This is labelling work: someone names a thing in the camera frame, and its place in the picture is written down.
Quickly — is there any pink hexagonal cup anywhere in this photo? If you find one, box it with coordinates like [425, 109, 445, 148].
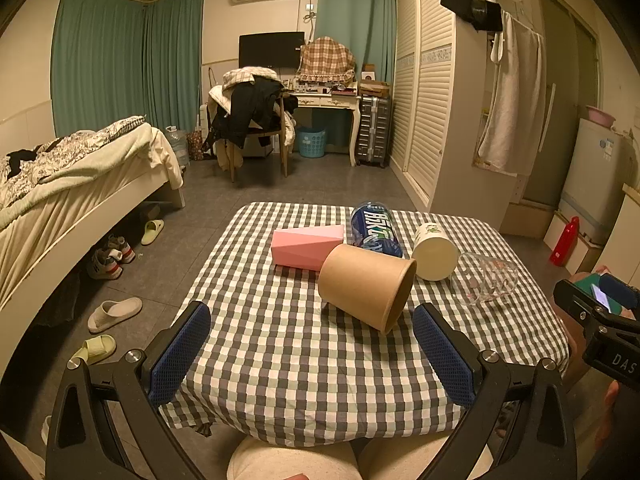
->
[271, 224, 345, 271]

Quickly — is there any clear glass cup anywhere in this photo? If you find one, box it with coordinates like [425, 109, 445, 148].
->
[450, 252, 518, 306]

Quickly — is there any white printed paper cup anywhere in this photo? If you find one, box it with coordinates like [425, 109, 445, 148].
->
[412, 222, 460, 282]

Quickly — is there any brown paper cup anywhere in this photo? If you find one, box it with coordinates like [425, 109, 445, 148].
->
[318, 244, 416, 334]

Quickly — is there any smartphone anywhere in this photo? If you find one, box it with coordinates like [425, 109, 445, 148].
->
[591, 284, 611, 312]

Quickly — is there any green book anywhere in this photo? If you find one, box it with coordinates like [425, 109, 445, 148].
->
[575, 273, 623, 315]

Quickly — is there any green slipper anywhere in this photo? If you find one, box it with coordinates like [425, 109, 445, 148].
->
[72, 335, 117, 365]

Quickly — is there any red bottle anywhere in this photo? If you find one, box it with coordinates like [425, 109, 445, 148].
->
[549, 216, 579, 266]

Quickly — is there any white slipper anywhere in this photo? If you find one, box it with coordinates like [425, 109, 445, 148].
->
[88, 297, 143, 334]

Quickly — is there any cardboard box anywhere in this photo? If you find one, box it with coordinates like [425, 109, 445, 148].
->
[499, 200, 554, 240]

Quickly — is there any white sneaker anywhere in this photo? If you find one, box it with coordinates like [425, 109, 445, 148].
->
[87, 249, 122, 281]

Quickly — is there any white washing machine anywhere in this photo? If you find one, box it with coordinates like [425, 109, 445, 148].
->
[559, 119, 638, 245]

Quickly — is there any checkered tablecloth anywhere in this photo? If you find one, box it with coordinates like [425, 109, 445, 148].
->
[160, 202, 570, 448]

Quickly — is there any hanging white towel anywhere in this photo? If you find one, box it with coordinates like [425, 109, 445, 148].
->
[476, 12, 547, 176]

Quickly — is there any pink basin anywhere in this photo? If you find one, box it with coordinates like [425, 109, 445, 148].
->
[586, 105, 615, 129]

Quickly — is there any bed with beige bedding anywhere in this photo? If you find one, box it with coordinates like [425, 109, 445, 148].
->
[1, 119, 184, 366]

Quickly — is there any blue plastic bottle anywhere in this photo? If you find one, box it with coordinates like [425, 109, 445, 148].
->
[350, 202, 404, 258]

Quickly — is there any large water jug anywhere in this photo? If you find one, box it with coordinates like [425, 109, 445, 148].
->
[165, 126, 190, 171]

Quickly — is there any silver suitcase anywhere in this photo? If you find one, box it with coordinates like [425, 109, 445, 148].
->
[356, 96, 392, 167]

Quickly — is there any white louvered wardrobe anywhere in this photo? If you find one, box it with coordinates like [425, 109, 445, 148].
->
[390, 0, 515, 228]

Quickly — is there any blue laundry basket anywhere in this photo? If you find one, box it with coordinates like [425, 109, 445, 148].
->
[296, 128, 326, 158]

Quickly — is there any wooden chair with clothes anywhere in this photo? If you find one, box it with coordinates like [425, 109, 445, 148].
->
[206, 66, 298, 177]

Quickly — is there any green curtain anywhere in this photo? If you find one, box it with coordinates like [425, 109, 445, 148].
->
[50, 0, 204, 136]

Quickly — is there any white desk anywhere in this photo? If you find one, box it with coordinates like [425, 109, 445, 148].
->
[292, 91, 361, 167]

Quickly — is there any plaid cloth cover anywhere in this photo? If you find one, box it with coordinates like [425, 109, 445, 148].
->
[297, 37, 356, 86]

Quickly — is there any black television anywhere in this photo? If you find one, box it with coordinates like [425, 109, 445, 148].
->
[239, 32, 305, 70]

